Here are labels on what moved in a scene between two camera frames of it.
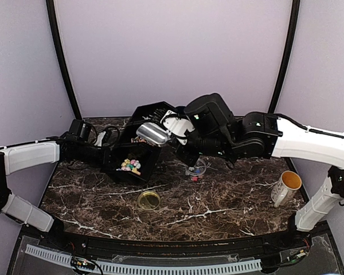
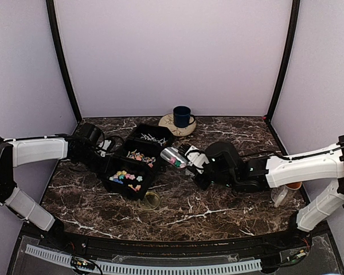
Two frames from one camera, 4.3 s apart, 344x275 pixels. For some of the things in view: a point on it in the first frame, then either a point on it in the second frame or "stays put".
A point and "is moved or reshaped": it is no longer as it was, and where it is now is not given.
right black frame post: (294, 22) stays put
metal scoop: (153, 132) to (173, 156)
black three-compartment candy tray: (130, 156) is moved or reshaped
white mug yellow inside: (290, 181) stays put
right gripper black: (188, 158) to (203, 184)
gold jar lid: (148, 200) stays put
